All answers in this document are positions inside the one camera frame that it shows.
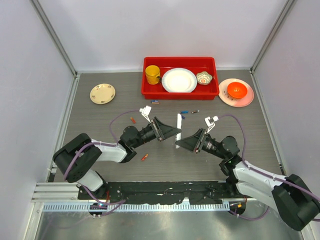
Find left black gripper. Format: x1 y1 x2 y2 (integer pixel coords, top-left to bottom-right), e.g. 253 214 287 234
131 117 181 149

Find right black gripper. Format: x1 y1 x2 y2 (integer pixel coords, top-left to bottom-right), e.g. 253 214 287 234
176 128 227 160

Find white remote control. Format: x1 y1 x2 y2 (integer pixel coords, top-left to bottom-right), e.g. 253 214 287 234
174 113 183 150

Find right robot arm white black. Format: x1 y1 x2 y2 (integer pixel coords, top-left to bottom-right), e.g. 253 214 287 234
175 128 320 231

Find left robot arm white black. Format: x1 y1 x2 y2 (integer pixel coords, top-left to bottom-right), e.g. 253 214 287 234
52 117 181 200

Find red orange battery front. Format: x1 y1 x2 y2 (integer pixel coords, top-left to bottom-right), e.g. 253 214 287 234
141 154 149 161

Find white plate in tray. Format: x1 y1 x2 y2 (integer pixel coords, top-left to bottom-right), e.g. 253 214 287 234
161 67 198 93

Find red plastic tray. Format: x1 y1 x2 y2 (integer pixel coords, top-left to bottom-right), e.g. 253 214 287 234
141 56 220 100

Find yellow mug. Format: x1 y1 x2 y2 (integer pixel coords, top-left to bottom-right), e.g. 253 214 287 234
145 65 162 85

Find small patterned bowl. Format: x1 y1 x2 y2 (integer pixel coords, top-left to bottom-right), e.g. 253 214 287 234
196 71 213 85

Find pink plate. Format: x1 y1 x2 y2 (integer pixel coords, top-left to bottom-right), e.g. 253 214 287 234
218 78 255 108

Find orange bowl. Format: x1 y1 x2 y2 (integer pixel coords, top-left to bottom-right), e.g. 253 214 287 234
227 82 248 99

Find cream floral plate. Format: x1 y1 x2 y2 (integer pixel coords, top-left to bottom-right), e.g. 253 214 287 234
89 83 116 105

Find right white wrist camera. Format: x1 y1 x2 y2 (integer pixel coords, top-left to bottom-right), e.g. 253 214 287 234
204 116 219 133

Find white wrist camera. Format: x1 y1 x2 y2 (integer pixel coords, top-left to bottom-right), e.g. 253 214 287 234
139 105 152 123
204 116 219 133

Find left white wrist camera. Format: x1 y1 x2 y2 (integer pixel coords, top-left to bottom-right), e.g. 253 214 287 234
139 105 152 123

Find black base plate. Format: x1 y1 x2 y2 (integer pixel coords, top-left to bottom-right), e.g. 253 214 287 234
91 180 245 205

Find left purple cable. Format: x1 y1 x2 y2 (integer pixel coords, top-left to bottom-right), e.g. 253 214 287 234
63 109 145 218

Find slotted cable duct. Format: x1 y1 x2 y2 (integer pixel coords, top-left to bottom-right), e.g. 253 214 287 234
42 201 230 213

